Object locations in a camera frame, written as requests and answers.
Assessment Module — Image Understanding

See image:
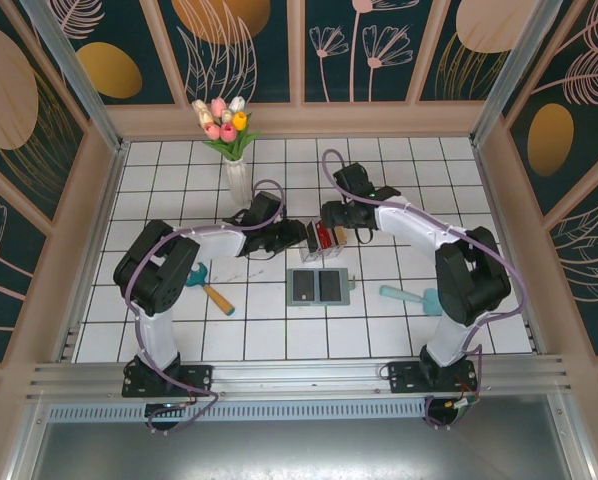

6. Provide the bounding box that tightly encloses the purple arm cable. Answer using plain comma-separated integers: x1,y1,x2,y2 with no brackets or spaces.
122,178,287,436
320,148,529,431

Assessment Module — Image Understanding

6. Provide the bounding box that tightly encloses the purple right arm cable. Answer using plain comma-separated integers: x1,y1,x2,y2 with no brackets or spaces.
320,148,529,431

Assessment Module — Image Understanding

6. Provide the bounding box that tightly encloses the clear acrylic card box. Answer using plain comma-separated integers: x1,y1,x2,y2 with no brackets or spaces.
298,217,349,266

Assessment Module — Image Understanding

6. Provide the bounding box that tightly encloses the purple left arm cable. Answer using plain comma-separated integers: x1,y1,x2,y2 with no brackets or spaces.
122,178,287,436

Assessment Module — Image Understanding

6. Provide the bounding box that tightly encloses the teal garden trowel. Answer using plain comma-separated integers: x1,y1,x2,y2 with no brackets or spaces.
377,283,448,319

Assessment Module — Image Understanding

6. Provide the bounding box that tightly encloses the green card holder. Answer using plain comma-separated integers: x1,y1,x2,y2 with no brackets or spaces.
286,267,356,309

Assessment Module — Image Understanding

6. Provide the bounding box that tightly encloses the grey slotted cable duct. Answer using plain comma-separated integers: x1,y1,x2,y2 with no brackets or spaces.
46,401,429,422

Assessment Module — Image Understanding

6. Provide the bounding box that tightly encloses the artificial tulip bouquet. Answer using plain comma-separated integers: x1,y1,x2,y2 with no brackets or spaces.
191,95,261,162

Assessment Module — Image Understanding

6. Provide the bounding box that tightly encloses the black card with chip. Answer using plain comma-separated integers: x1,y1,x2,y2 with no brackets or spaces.
291,269,316,304

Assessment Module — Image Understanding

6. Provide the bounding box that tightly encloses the aluminium front rail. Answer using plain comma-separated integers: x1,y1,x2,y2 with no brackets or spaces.
26,353,573,404

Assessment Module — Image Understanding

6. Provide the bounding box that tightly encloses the white ribbed vase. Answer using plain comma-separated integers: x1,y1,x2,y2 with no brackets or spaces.
225,158,254,206

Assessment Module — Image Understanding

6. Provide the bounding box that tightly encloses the teal garden fork wooden handle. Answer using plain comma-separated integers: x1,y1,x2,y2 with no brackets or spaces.
185,262,237,318

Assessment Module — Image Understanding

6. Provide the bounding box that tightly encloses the aluminium corner post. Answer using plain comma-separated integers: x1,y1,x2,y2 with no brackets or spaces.
17,0,131,154
471,0,566,146

